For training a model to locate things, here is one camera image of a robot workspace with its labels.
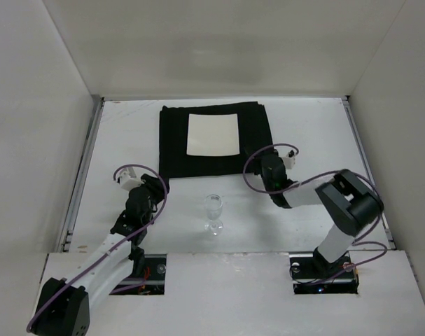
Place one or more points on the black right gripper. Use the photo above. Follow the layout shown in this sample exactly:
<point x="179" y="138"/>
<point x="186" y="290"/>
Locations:
<point x="270" y="157"/>

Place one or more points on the right aluminium rail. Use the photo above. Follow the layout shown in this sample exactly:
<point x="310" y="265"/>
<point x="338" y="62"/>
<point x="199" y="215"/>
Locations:
<point x="382" y="221"/>

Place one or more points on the aluminium rail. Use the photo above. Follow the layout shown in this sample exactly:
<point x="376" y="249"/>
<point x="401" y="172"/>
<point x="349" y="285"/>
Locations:
<point x="69" y="221"/>
<point x="382" y="221"/>

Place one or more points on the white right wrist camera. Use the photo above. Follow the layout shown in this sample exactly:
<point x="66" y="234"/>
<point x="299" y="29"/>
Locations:
<point x="289" y="159"/>

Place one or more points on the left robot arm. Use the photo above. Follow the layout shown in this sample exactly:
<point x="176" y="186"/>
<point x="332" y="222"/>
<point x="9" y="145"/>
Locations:
<point x="65" y="305"/>

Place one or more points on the clear champagne glass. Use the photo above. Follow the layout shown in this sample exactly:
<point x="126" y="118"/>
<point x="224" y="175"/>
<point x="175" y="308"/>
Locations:
<point x="213" y="207"/>

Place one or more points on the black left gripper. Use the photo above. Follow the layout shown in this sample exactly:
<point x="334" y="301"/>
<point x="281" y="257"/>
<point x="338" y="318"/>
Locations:
<point x="152" y="184"/>

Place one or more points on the black cloth placemat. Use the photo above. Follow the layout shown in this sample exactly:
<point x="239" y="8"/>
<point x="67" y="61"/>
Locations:
<point x="174" y="162"/>

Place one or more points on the square white plate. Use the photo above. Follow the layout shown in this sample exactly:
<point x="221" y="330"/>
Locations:
<point x="213" y="135"/>

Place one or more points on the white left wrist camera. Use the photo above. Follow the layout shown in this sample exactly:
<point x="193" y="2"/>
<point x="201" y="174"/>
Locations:
<point x="127" y="179"/>

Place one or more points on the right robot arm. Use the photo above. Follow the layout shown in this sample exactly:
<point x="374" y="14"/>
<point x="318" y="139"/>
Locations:
<point x="350" y="203"/>

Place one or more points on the left aluminium rail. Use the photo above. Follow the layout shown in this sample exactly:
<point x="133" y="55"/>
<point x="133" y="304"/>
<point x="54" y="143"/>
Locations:
<point x="69" y="221"/>

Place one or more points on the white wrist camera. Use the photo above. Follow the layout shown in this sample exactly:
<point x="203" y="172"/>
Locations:
<point x="289" y="159"/>
<point x="127" y="179"/>

